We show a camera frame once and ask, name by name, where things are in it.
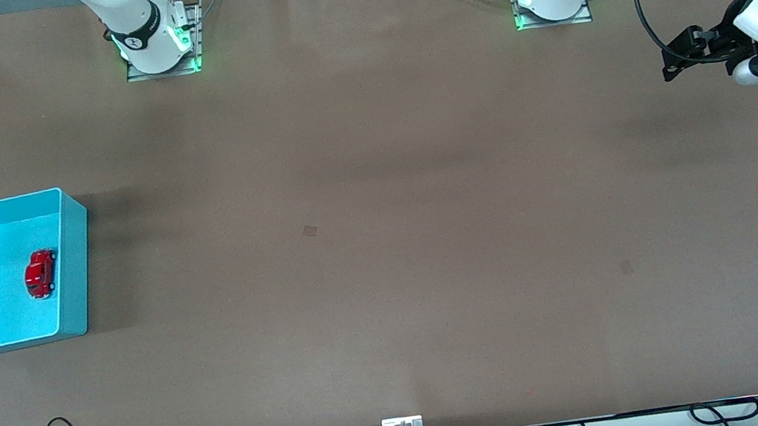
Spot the red beetle toy car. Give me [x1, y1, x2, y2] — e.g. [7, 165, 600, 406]
[21, 247, 64, 302]

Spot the light blue plastic box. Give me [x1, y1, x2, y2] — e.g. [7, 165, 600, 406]
[0, 184, 106, 352]

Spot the black coiled cable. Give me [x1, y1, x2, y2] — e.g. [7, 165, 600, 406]
[689, 395, 758, 426]

